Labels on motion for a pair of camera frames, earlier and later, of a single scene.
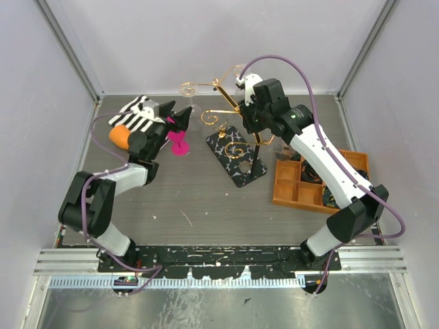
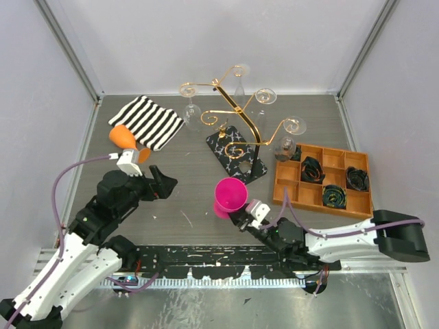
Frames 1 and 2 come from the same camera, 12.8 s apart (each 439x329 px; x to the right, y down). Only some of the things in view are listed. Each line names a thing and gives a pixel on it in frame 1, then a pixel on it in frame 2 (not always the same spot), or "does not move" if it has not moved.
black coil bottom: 328,199 does not move
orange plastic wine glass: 119,135 does not move
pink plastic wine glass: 179,147 to 230,195
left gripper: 181,118 to 160,187
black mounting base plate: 195,262 does not move
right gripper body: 253,117 to 243,221
